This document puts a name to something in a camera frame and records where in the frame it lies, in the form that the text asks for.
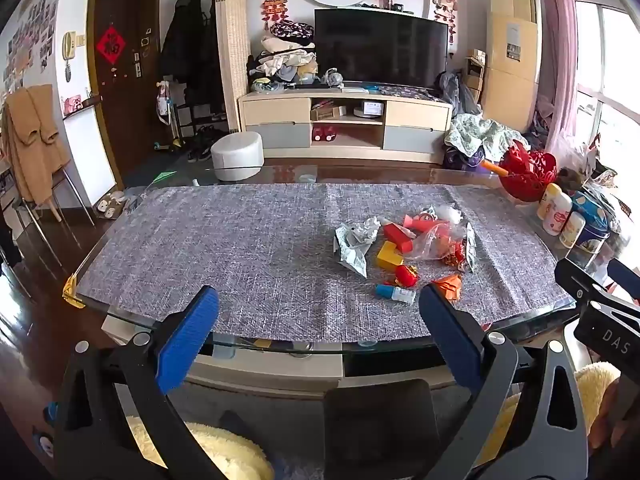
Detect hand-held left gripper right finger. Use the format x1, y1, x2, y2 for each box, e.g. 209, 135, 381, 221
419, 284, 590, 480

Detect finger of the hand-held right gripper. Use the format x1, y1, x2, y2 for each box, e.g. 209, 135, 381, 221
607, 259, 640, 307
554, 257, 609, 308

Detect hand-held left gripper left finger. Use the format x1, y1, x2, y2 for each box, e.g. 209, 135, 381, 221
52, 285, 226, 480

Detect orange paper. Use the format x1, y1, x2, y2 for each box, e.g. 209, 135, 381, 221
432, 274, 463, 302

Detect blue white tube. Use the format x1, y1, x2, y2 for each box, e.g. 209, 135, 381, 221
376, 284, 417, 306

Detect silver foil packet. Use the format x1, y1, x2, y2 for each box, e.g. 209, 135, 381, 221
462, 222, 477, 273

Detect clear plastic bag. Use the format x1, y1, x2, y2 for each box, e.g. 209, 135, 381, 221
407, 222, 471, 273

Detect yellow box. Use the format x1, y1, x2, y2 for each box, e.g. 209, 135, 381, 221
376, 241, 405, 270

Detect black trash bin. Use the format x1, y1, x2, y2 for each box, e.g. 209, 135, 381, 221
322, 379, 442, 480

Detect patterned paper wrapper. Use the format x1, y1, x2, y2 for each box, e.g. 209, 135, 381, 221
333, 217, 382, 278

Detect blue round tin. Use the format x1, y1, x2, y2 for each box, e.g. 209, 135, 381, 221
570, 191, 615, 267

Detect grey woven table mat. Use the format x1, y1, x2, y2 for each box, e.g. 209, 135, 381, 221
75, 182, 576, 342

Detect red box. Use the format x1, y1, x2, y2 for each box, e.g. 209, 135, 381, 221
382, 222, 417, 254

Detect red woven basket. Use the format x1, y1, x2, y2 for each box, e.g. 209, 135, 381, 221
500, 141, 558, 204

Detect red carton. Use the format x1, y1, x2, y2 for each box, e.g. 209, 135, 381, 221
402, 212, 448, 233

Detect yellow corner protector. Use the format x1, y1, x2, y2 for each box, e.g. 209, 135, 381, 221
62, 276, 87, 309

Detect yellow fleece blanket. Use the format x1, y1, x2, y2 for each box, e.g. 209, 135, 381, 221
125, 362, 621, 480

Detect pair of white slippers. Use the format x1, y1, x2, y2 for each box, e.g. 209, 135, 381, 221
96, 191, 127, 219

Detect floral cloth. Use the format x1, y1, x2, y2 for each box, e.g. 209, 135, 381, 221
444, 112, 531, 159

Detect metal leg chair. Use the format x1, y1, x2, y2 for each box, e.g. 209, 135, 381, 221
12, 160, 96, 235

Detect white round stool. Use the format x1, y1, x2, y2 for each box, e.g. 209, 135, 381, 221
210, 131, 265, 182

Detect white board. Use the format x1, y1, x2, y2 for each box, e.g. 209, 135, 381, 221
62, 102, 119, 207

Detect window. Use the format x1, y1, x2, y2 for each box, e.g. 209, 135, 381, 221
567, 0, 640, 183

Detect child scooter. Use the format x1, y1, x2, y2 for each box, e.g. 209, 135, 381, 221
152, 80, 187, 154

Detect grey plastic bag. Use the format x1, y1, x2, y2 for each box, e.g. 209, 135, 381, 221
437, 71, 481, 116

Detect cardboard boxes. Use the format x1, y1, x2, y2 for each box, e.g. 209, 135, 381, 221
462, 50, 487, 104

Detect beige standing air conditioner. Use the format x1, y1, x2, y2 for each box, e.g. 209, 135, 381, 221
480, 0, 544, 133

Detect pink curtain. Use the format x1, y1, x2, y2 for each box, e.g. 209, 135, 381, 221
532, 0, 581, 153

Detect brown door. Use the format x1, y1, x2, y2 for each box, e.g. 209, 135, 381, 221
87, 0, 171, 183

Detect beige television cabinet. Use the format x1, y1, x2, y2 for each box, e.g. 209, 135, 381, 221
237, 85, 453, 163

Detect tan coat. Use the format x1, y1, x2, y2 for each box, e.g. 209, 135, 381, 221
2, 85, 71, 207

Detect pile of clothes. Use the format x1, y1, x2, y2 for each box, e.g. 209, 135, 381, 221
247, 20, 319, 93

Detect black hanging coats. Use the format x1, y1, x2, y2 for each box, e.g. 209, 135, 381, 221
160, 0, 223, 108

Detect beige folding screen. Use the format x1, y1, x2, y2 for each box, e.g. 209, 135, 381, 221
215, 0, 252, 133

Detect black television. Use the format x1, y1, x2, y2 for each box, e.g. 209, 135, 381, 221
314, 8, 449, 90

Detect red diamond door decoration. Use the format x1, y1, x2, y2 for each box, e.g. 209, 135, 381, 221
95, 22, 127, 66

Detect cartoon hanging ornament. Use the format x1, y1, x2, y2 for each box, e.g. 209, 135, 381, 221
429, 0, 459, 45

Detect white table frame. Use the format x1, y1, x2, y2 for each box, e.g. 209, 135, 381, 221
101, 312, 347, 397

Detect group of wall photos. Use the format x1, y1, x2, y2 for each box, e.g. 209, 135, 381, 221
0, 0, 58, 92

